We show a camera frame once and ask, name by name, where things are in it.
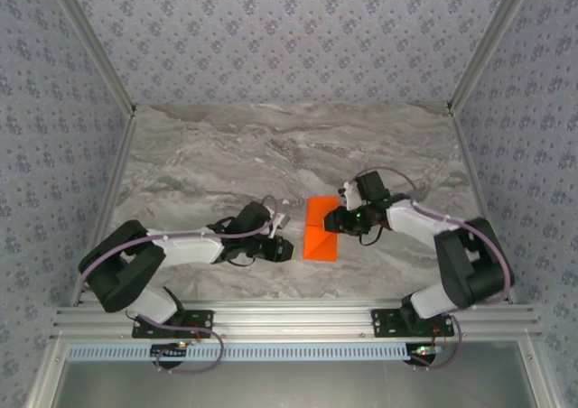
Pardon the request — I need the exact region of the orange paper sheet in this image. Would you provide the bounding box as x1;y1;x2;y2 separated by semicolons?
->
302;195;341;263

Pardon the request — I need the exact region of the grey metal panel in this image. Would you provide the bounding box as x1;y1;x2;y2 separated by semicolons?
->
49;360;538;408

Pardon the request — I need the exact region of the left small control board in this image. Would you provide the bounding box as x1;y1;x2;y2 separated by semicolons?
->
150;342;190;360

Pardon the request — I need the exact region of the small control board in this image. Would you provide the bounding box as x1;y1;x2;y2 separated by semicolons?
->
150;342;190;360
405;342;444;366

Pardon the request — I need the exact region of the right small control board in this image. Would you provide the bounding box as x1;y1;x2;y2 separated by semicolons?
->
405;342;444;366

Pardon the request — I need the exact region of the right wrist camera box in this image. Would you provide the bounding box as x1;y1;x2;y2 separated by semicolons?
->
339;181;361;210

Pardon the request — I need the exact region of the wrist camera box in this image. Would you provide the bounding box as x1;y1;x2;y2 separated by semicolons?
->
339;181;361;210
269;209;293;238

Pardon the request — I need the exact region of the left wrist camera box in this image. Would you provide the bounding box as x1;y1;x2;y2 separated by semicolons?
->
269;209;293;238

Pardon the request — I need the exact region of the long aluminium mounting rail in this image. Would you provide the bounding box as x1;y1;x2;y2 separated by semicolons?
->
51;301;543;342

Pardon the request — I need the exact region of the white slotted cable duct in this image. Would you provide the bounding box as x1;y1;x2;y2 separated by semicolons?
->
66;342;410;363

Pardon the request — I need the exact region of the right aluminium side rail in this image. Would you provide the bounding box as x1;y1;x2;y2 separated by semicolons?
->
446;107;518;305

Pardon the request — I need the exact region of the aluminium side rail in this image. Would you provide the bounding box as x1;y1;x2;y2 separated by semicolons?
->
446;107;518;305
69;109;139;308

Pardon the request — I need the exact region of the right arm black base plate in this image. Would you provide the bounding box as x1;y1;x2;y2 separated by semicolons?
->
369;307;455;338

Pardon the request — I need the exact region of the left aluminium side rail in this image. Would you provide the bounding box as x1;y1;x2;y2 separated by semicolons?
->
69;109;139;308

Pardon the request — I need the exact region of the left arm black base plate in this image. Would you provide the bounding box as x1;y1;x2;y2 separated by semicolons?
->
131;309;215;339

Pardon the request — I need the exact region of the right aluminium frame post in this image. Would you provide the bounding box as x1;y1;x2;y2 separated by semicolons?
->
445;0;542;118

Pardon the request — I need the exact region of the aluminium frame post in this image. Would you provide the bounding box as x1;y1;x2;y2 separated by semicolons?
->
44;0;139;119
445;0;542;118

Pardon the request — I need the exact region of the left aluminium frame post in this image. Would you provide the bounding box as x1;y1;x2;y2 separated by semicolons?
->
44;0;139;119

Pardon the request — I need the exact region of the right lower aluminium frame bar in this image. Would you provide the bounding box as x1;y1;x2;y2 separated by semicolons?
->
517;335;566;408

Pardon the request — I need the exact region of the aluminium frame bar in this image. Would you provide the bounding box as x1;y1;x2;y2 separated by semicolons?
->
517;335;566;408
26;335;70;408

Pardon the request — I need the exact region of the left lower aluminium frame bar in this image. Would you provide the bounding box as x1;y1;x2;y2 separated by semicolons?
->
26;335;70;408

